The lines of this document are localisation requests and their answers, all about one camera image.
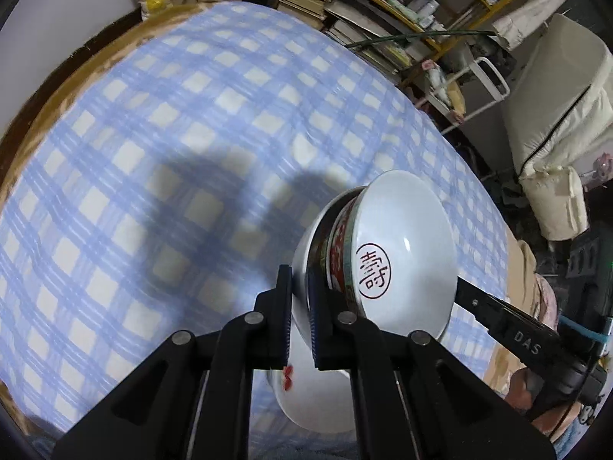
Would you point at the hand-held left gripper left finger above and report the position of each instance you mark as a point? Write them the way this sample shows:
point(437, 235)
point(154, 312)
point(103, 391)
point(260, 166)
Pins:
point(285, 326)

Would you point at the bowl with red character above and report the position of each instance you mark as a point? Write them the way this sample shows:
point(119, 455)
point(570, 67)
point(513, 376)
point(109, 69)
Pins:
point(407, 249)

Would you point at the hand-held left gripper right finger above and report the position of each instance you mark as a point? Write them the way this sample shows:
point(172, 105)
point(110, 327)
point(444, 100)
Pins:
point(316, 326)

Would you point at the white utility cart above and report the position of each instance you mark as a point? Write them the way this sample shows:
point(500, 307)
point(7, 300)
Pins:
point(498, 84)

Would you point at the plain white bowl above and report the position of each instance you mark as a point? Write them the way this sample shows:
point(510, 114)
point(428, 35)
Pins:
point(300, 258)

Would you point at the thin dark pole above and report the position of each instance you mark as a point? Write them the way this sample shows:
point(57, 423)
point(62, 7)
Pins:
point(421, 36)

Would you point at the white cherry print plate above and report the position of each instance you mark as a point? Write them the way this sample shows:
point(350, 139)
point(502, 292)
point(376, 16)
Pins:
point(311, 402)

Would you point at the dark wooden bed frame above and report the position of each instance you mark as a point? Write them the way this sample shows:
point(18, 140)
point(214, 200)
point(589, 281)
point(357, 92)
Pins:
point(28, 108)

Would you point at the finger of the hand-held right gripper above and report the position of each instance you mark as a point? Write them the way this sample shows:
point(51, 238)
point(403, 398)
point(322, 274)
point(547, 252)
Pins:
point(479, 304)

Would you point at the blue checkered cloth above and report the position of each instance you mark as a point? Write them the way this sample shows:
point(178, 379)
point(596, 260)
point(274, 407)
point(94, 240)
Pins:
point(143, 153)

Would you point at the pile of magazines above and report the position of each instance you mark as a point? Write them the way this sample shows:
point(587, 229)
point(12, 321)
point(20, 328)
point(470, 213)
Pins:
point(368, 43)

